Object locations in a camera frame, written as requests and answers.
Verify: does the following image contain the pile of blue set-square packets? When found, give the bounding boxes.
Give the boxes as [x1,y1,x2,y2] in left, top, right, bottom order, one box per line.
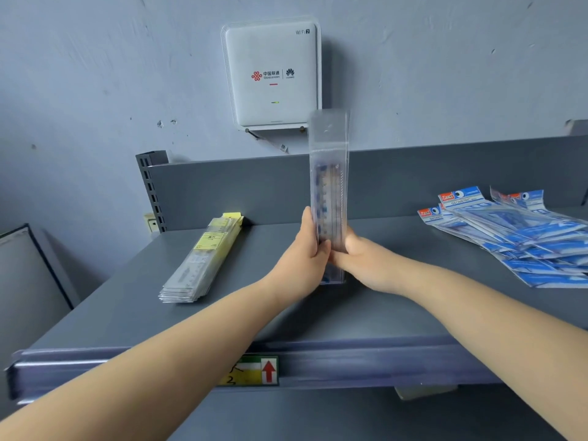
[416,186,588,289]

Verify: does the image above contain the white wall router box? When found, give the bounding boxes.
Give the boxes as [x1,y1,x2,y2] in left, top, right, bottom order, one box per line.
[221,17,322,132]

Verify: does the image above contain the person's left hand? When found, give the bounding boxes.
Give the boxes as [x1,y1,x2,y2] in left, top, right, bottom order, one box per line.
[264,206,331,306]

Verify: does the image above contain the person's right forearm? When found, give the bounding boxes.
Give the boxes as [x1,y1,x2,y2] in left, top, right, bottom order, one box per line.
[402,266,588,441]

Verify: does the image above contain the thin router cable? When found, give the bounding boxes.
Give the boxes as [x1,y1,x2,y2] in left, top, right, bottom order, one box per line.
[246,128,290,154]

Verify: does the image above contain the grey shelf back panel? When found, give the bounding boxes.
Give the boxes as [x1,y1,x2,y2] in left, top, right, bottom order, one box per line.
[146,135,588,233]

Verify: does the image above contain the clear purple ruler packets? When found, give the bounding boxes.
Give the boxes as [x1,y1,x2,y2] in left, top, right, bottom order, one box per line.
[306,108,351,285]

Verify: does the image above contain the person's right hand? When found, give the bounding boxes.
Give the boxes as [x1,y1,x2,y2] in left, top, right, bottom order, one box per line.
[330,227,417,297]

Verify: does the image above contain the grey leaning board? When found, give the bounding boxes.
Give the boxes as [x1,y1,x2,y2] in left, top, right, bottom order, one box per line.
[0,224,81,409]

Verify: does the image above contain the yellow-label ruler packets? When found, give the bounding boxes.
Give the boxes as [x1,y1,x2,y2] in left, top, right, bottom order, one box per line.
[158,211,244,304]

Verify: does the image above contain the person's left forearm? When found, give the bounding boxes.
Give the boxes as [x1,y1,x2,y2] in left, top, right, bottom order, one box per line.
[0,279,284,441]

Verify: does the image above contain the green yellow shelf price label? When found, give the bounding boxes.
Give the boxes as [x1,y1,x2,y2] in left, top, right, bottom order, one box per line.
[218,355,280,387]

